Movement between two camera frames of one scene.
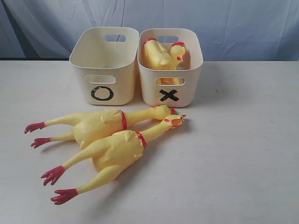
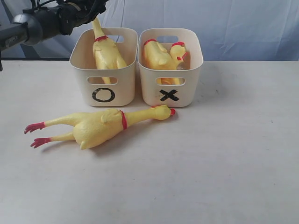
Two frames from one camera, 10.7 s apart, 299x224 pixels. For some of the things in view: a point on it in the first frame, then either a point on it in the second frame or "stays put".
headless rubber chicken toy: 158,58 stays put
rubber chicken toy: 90,127 stays put
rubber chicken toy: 115,154 to 105,52
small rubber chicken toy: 177,53 stays put
